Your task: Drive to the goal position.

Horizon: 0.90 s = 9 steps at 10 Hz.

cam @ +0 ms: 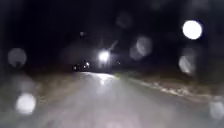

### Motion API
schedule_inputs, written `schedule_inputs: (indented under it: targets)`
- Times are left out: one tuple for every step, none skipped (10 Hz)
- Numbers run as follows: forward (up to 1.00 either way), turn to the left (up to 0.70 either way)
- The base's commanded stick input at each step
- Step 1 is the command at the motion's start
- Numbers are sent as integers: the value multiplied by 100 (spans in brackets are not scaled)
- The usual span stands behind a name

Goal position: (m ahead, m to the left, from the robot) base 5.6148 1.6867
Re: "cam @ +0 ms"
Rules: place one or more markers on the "grass verge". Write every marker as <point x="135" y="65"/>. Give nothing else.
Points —
<point x="46" y="86"/>
<point x="173" y="85"/>

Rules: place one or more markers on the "grey asphalt road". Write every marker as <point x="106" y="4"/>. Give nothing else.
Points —
<point x="106" y="106"/>

